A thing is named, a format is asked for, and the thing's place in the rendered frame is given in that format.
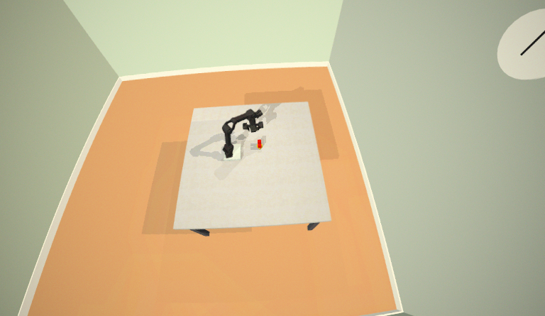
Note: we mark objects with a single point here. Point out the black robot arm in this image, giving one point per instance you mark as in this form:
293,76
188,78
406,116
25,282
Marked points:
250,115

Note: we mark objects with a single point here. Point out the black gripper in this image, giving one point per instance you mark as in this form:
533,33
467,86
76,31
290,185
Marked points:
246,127

